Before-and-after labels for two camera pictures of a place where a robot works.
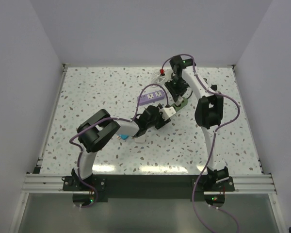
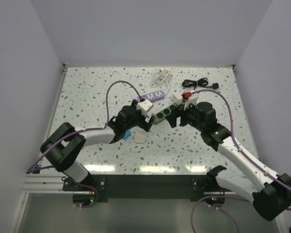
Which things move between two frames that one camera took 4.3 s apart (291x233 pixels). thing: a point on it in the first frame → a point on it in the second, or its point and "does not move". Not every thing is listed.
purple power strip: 149,97 does not move
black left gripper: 163,123 → 143,124
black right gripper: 175,93 → 180,111
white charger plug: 139,140 does not move
